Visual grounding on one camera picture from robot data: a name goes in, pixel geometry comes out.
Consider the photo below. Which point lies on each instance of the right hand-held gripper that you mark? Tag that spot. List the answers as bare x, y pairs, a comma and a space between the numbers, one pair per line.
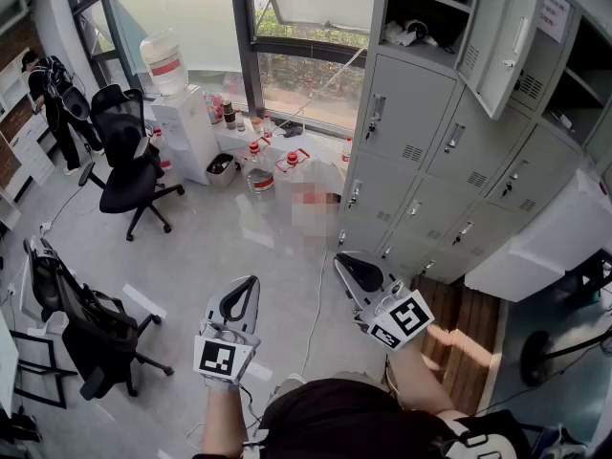
401, 318

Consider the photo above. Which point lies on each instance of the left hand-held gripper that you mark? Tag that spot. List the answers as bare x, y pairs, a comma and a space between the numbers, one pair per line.
222, 356

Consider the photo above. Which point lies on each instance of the grey metal locker cabinet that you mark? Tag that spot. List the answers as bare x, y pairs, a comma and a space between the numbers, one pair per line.
406, 103

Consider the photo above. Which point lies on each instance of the person's left forearm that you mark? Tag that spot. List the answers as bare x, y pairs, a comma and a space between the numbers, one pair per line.
222, 419

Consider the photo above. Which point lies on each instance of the person's right forearm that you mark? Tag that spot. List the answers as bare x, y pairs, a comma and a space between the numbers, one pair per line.
421, 380

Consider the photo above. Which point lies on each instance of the water bottle with red label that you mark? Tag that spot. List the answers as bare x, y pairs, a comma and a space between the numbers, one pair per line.
347, 153

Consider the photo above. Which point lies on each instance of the wooden slat platform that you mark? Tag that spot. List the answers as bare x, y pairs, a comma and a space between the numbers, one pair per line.
468, 342

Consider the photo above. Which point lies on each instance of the small grey waste bin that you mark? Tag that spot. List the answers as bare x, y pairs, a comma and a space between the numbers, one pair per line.
222, 172

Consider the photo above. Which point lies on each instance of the black mesh office chair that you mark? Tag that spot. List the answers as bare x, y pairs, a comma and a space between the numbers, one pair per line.
95, 333
129, 180

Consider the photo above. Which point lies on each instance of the person's black shirt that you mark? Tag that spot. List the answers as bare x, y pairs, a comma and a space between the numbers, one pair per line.
344, 423

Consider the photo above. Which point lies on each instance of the small black device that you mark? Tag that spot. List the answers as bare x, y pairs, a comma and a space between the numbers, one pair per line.
291, 132

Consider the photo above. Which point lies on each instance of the small bottle with red cap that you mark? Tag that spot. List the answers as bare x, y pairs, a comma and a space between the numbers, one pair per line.
268, 127

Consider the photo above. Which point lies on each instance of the small jar with orange lid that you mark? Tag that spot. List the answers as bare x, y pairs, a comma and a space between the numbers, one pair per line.
257, 126

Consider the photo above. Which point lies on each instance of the white water dispenser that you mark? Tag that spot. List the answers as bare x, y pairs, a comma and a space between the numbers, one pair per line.
191, 132

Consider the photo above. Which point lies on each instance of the white rectangular appliance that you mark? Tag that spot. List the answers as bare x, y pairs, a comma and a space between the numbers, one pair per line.
540, 251

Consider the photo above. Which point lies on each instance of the dark drink bottle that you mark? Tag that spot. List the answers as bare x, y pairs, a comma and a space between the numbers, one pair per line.
229, 113

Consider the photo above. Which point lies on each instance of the black standing floor fan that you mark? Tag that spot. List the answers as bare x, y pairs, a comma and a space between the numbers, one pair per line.
538, 356

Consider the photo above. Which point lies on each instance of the colourful patterned pouch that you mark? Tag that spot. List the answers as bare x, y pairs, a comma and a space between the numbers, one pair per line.
213, 108

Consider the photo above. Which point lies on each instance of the white power strip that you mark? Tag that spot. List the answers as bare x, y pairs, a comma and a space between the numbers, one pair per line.
45, 227

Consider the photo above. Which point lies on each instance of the crumpled white tissue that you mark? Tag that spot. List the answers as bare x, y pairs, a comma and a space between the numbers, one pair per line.
397, 34

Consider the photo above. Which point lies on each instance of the white shelf unit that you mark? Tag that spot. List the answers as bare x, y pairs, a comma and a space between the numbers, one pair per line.
28, 156

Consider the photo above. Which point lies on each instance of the black and white device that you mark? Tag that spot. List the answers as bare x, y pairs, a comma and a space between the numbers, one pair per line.
418, 29

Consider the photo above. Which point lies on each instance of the black framed window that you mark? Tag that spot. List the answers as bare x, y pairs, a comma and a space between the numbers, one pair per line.
244, 41

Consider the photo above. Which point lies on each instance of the white paper notice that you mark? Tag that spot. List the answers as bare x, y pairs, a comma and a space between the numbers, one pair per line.
554, 15

